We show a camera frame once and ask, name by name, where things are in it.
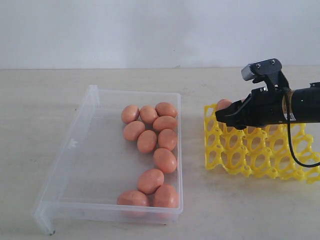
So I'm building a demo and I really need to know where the clear plastic container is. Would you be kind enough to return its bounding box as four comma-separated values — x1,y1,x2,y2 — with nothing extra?
32,85,184,235

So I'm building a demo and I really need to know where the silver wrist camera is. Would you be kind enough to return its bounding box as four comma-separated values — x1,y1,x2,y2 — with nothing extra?
241,58,282,81

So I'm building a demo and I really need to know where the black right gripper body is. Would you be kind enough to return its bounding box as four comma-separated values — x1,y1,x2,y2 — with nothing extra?
243,88,292,128

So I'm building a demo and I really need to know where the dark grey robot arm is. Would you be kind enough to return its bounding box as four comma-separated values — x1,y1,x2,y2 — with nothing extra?
215,71,320,130

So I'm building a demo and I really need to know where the yellow plastic egg tray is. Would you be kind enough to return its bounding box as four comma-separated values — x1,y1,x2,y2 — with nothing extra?
204,104,320,184

